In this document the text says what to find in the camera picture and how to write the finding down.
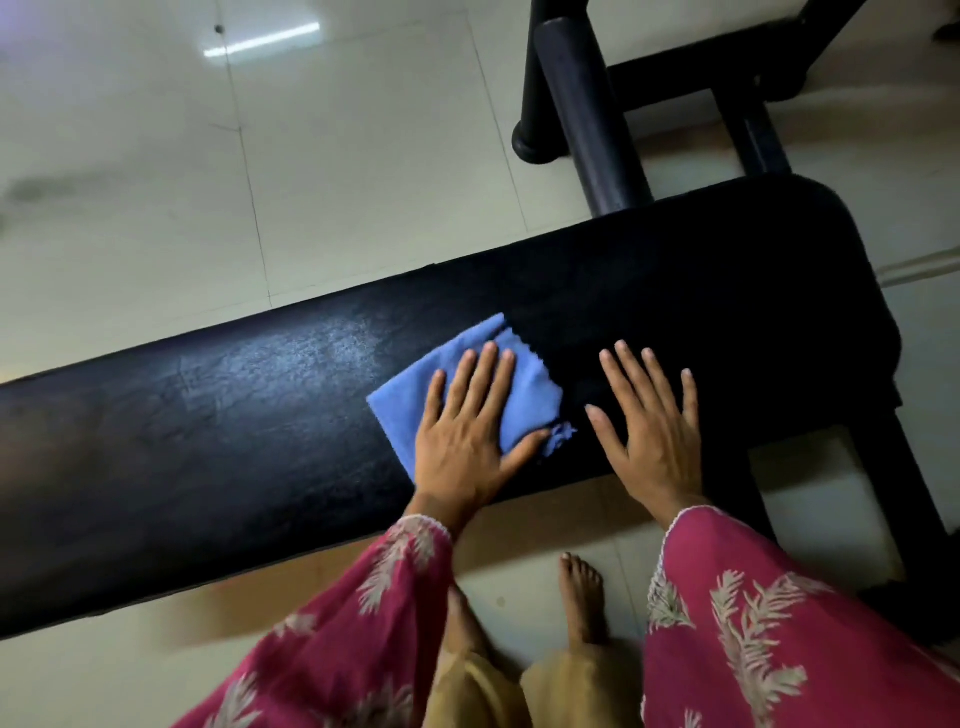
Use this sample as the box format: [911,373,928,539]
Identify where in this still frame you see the black metal bench frame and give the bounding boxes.
[511,0,960,648]

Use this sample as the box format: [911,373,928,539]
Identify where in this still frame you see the tan trousers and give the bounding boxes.
[422,643,648,728]

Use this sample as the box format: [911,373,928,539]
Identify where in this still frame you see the person's left forearm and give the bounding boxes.
[174,513,456,728]

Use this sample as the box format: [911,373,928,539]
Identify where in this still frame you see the blue cleaning cloth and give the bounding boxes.
[366,312,577,485]

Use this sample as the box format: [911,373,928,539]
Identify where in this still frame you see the person's left foot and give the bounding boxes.
[444,585,490,665]

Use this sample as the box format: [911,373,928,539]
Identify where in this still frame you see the black padded bench seat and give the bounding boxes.
[0,174,905,642]

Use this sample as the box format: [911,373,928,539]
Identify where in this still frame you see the person's right foot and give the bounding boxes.
[558,552,608,648]

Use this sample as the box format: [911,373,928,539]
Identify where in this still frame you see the person's right hand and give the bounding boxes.
[585,340,711,528]

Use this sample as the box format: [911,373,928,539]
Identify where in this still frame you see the white pipe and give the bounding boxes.
[876,246,960,289]

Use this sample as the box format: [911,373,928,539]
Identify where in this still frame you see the person's foot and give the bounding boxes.
[444,585,490,665]
[558,552,608,648]

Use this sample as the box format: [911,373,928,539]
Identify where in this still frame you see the person's left hand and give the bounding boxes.
[413,341,553,535]

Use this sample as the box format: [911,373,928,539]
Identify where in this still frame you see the person's right forearm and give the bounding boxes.
[639,505,960,728]

